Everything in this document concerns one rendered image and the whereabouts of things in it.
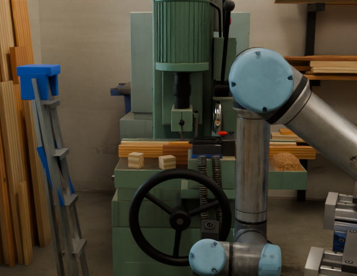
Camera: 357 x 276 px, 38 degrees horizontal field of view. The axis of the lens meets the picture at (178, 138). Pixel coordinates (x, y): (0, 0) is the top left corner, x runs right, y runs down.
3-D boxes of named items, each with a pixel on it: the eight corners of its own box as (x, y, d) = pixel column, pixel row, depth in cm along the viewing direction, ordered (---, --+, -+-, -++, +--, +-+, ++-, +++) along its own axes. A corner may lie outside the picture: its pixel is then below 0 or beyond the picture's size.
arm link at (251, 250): (277, 232, 116) (228, 229, 117) (283, 253, 105) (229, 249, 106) (275, 264, 118) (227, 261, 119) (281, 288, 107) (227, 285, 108)
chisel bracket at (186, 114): (171, 136, 169) (171, 110, 167) (172, 127, 183) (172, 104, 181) (193, 136, 169) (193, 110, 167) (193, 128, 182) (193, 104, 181)
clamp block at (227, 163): (186, 189, 151) (186, 159, 149) (186, 176, 164) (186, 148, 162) (237, 189, 150) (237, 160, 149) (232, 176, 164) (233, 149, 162)
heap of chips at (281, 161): (275, 170, 160) (276, 159, 159) (268, 159, 173) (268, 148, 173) (304, 171, 159) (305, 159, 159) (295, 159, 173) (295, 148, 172)
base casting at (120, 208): (110, 226, 164) (109, 200, 162) (130, 176, 220) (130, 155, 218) (251, 228, 163) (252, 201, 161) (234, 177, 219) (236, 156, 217)
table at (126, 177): (108, 197, 152) (108, 178, 151) (122, 170, 182) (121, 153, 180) (315, 200, 151) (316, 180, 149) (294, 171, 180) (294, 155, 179)
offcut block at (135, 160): (143, 165, 165) (143, 153, 164) (139, 168, 161) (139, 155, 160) (133, 164, 166) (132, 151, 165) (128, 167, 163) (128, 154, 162)
